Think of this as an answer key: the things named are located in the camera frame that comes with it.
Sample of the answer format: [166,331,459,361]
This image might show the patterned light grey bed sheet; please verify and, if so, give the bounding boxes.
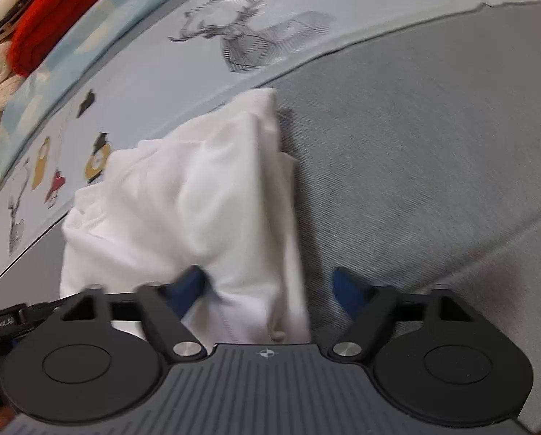
[0,0,541,429]

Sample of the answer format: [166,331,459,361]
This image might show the light blue patterned blanket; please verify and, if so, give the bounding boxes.
[0,0,167,184]

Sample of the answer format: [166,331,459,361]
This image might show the white t-shirt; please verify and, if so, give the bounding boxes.
[60,88,310,347]

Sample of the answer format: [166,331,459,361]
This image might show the red pillow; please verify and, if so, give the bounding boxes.
[8,0,98,78]

